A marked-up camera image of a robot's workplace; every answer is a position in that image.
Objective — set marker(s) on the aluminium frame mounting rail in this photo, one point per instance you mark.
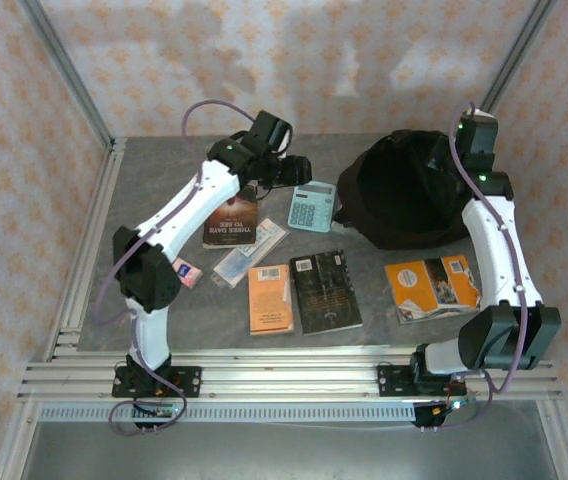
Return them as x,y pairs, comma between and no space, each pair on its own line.
289,375

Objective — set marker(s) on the black paperback book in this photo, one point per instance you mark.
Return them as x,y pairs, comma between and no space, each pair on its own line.
326,295

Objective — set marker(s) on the orange blue photo-cover book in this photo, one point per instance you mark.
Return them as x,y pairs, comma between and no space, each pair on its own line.
429,290

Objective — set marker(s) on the teal calculator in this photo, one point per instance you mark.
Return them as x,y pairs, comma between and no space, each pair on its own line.
311,207

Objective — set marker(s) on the plain orange paperback book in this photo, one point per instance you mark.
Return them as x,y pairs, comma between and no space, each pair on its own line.
270,300

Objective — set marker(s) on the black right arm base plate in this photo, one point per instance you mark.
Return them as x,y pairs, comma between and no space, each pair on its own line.
391,380

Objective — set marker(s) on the aluminium frame corner post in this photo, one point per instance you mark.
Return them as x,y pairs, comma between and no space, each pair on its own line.
514,55
69,70

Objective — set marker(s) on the clear blue ruler pack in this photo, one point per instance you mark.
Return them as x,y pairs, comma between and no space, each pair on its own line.
246,255

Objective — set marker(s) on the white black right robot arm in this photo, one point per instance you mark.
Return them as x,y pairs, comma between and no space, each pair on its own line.
499,250

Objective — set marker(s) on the grey metal lower panel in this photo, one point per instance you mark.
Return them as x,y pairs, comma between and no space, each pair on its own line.
284,455

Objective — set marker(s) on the small pink eraser box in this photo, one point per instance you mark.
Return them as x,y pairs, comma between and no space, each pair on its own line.
189,274

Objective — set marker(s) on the small circuit board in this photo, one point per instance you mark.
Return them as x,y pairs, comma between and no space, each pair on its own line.
454,406
159,410

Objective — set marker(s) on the black backpack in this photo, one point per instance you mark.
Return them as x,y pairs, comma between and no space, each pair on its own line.
394,200

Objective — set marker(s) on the aluminium frame side rail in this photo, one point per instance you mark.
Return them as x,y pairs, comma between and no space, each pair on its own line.
99,220

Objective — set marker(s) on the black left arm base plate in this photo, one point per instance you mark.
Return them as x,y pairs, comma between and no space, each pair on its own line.
189,380

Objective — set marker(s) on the dark red paperback book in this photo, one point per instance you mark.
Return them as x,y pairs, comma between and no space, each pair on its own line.
229,225

